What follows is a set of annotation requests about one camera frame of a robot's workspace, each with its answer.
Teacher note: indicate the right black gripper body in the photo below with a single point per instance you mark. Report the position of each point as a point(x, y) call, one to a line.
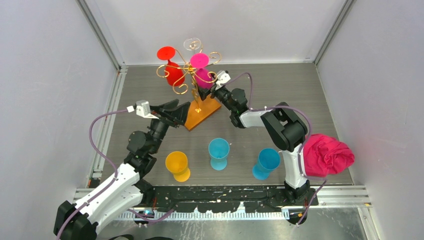
point(222, 94)

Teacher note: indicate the blue wine glass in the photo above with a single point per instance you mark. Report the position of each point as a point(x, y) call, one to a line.
point(218, 150)
point(267, 161)

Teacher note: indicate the pink crumpled cloth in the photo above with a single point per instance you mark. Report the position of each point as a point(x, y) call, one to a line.
point(324, 155)

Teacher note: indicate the clear wine glass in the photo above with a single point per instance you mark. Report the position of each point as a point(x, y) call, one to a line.
point(194, 46)

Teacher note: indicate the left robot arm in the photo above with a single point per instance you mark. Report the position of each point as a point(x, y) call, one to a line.
point(125, 188)

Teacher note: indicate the pink plastic wine glass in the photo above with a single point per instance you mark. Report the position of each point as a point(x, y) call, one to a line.
point(202, 77)

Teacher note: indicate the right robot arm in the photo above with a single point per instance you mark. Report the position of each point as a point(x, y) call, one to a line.
point(285, 128)

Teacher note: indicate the red plastic wine glass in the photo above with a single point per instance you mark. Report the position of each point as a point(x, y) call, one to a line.
point(171, 71)

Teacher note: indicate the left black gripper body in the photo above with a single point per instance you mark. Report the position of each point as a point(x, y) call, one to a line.
point(161, 124)

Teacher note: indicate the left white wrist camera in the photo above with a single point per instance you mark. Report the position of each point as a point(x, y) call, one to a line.
point(142, 109)

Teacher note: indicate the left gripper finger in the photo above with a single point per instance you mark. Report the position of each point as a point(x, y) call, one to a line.
point(183, 114)
point(170, 108)

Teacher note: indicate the yellow plastic wine glass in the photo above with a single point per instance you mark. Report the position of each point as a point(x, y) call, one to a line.
point(177, 164)

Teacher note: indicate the gold wire glass rack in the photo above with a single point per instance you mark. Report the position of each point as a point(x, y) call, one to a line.
point(199, 110)

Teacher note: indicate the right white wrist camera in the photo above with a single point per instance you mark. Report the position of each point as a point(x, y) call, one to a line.
point(221, 79)

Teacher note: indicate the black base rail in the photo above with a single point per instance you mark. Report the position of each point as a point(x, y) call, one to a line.
point(225, 198)

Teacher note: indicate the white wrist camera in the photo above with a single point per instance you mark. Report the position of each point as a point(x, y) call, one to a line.
point(221, 79)
point(142, 109)

